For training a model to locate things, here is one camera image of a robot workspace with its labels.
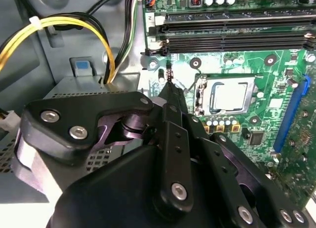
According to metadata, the silver CPU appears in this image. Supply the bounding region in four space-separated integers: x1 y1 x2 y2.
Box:
209 81 248 114

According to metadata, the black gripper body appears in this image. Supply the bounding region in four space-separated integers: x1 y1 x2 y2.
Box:
46 145 224 228

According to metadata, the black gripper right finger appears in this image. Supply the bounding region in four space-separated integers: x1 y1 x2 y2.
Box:
171 82 312 228

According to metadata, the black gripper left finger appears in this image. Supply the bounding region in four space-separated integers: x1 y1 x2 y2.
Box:
16 82 196 214

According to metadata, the metal socket cover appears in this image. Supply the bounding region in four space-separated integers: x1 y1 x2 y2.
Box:
195 74 259 116

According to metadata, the wire locking lever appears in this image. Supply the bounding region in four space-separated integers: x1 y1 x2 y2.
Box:
176 69 201 92

